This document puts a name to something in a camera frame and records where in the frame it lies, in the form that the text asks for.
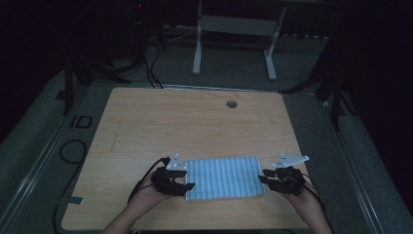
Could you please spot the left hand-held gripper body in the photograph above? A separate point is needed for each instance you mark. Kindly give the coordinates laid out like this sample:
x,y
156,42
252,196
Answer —
x,y
164,182

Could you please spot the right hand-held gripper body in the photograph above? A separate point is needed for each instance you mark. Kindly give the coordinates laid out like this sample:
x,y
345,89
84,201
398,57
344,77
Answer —
x,y
289,182

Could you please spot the blue striped towel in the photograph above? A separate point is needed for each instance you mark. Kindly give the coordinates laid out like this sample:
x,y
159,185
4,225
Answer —
x,y
224,178

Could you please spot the person's left hand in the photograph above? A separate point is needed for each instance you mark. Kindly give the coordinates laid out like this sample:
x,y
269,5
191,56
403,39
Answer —
x,y
146,196

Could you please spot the person's right hand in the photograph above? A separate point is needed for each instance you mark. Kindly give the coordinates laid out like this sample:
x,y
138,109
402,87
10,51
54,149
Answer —
x,y
303,203

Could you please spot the black tripod stand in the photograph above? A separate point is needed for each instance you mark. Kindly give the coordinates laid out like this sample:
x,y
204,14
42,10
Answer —
x,y
336,97
68,87

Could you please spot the dark equipment rack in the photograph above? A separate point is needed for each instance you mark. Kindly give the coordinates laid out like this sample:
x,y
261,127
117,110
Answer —
x,y
139,29

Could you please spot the white metal table frame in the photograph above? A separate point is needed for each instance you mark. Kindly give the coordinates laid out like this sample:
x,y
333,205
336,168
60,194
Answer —
x,y
233,25

